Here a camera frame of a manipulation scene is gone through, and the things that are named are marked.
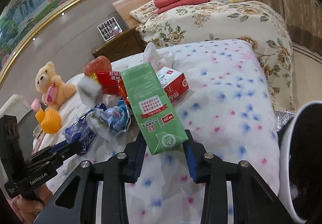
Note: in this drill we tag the red snack bag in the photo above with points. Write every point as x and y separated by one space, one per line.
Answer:
112 84

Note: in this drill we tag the white dotted bed sheet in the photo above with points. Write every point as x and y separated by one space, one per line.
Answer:
227 108

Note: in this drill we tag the person's left hand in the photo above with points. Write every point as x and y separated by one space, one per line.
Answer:
26 210

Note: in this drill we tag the red apple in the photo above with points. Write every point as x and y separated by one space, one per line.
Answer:
101 63

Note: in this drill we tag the white tissue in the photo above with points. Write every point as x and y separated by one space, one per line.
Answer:
156 59

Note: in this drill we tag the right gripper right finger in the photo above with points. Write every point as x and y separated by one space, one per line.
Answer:
253 200

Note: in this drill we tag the photo collage frame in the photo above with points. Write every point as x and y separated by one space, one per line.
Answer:
109 29

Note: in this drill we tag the black white trash bin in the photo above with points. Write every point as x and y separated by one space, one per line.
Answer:
300 164

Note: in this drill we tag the floral quilt bed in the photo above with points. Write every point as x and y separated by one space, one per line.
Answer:
252 21

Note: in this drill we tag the orange foam fruit net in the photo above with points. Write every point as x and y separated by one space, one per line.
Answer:
51 123

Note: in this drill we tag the gold framed landscape painting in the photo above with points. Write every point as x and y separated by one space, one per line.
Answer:
21 21

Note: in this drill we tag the wooden nightstand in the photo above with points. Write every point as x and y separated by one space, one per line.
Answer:
124 45

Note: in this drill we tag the cartoon wrapper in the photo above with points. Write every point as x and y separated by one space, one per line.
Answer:
109 123

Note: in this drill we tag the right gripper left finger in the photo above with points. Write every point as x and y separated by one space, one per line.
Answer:
76 199

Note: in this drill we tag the yellow snack packet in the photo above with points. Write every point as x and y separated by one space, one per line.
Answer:
94 77

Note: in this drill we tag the blue plastic wrapper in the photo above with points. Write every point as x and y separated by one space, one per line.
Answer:
80 131

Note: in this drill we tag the red white cigarette box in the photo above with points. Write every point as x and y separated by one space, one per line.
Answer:
173 82

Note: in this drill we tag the wooden headboard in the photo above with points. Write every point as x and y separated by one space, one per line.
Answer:
124 7

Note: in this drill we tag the green milk carton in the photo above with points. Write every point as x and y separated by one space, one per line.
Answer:
154 113

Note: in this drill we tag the beige teddy bear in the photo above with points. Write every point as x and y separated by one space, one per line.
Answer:
54 91

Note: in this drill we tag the floral pillow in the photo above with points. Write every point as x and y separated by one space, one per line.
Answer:
146 13

